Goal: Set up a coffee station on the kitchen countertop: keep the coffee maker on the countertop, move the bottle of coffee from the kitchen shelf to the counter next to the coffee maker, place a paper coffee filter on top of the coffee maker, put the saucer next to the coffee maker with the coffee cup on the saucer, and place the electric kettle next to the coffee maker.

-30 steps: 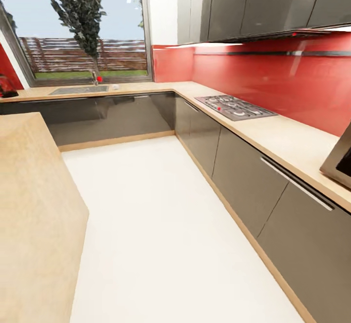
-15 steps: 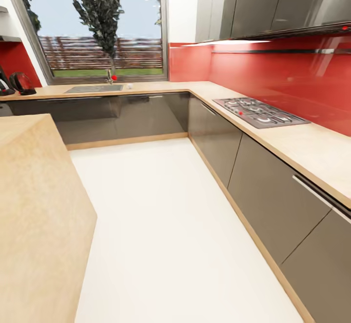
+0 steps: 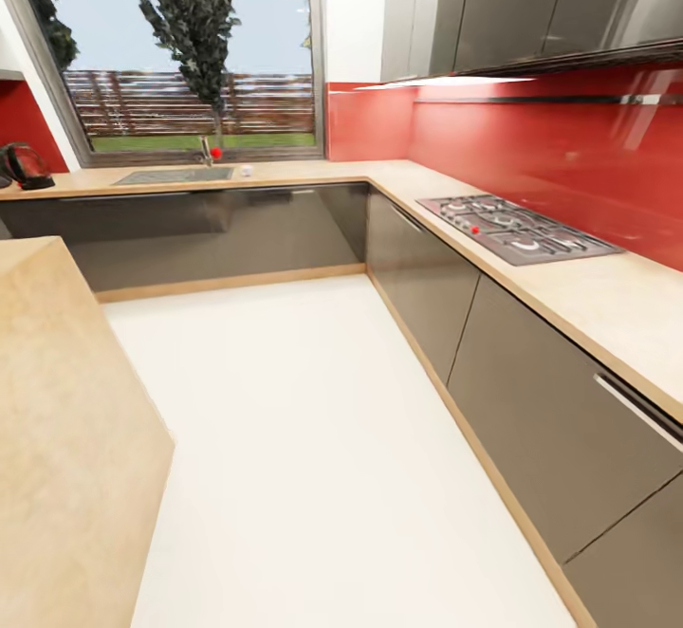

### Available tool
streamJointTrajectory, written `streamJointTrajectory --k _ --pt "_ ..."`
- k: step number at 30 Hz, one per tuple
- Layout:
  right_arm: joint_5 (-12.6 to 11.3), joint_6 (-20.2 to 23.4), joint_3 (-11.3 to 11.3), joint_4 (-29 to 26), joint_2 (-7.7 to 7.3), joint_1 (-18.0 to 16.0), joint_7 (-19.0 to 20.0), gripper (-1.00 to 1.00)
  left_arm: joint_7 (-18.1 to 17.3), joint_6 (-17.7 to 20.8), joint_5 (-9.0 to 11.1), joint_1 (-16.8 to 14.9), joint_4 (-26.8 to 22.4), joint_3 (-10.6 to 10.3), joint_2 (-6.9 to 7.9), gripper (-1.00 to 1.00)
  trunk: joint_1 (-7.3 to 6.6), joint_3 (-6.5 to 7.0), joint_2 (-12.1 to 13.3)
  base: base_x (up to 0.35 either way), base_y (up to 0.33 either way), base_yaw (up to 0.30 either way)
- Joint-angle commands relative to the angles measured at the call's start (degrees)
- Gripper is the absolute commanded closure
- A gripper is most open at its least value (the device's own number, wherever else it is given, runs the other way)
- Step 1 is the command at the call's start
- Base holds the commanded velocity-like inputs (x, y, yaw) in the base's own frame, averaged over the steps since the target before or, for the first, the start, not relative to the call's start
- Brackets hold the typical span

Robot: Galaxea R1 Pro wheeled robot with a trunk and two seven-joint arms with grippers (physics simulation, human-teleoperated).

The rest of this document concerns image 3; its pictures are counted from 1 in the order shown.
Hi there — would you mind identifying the electric kettle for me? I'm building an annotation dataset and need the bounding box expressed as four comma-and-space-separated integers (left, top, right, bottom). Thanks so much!
0, 142, 56, 191

